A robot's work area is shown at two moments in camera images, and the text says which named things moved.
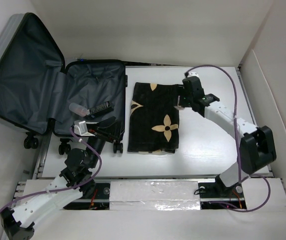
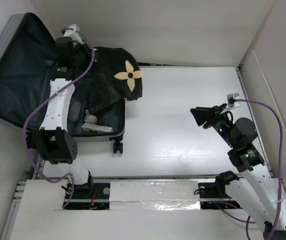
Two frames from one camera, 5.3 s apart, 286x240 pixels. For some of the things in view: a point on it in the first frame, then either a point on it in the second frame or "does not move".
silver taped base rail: [199, 194] does not move
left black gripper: [107, 133] → [88, 52]
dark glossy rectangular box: [100, 109] → [112, 110]
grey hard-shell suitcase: [29, 88] does not move
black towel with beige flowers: [154, 125] → [114, 76]
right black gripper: [181, 103] → [203, 114]
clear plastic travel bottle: [79, 109] → [74, 108]
